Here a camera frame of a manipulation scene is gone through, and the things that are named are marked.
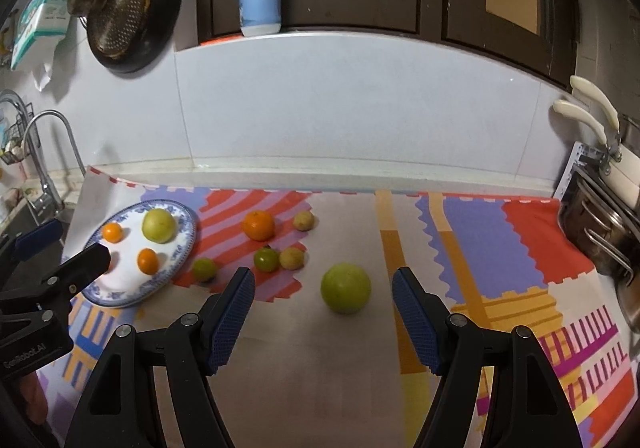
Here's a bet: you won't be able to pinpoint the small orange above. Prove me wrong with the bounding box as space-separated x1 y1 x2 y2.
101 222 124 243

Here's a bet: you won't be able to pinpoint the large front orange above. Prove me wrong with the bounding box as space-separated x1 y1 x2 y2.
137 248 160 276

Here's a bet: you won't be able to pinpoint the green apple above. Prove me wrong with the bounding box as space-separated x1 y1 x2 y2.
320 263 371 315
141 208 176 243

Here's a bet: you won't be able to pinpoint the small green citrus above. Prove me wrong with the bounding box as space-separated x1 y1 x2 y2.
191 257 218 283
253 247 280 273

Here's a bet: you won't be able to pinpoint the small yellow fruit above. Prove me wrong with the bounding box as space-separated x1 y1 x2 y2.
279 247 305 271
292 210 316 231

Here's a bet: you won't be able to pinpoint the steel sink basin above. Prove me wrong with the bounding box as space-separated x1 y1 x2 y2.
1 200 74 288

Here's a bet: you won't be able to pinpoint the chrome pull-down faucet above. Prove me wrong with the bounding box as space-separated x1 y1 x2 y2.
1 90 64 223

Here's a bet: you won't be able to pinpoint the blue rimmed white plate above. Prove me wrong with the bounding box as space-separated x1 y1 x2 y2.
82 199 198 309

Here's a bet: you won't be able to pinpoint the thin gooseneck faucet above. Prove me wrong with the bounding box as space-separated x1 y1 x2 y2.
23 109 86 176

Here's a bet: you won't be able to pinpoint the stacked steel pots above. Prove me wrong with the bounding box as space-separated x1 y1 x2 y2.
559 167 639 332

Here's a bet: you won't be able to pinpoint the colourful patterned table mat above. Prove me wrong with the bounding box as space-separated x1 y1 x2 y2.
39 169 639 447

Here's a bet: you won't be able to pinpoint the teal plastic bag box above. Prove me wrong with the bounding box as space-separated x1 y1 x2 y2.
11 0 70 71

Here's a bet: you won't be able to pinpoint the brass perforated strainer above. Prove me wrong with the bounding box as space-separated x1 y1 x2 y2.
87 0 149 60

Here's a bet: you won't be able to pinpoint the cream ceramic pot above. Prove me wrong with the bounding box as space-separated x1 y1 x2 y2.
600 115 639 213

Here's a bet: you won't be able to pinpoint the black frying pan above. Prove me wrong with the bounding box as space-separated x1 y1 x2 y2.
86 0 181 75

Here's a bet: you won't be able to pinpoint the wire sponge basket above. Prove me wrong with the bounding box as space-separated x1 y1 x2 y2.
1 112 30 165

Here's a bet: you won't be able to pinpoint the lower cream pan handle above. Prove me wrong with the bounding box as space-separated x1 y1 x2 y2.
552 100 608 146

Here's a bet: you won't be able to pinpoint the cream pan handle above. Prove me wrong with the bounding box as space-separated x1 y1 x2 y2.
552 100 608 146
570 75 620 134

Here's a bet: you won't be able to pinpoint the upper cream pan handle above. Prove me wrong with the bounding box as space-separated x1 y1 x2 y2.
570 75 620 134

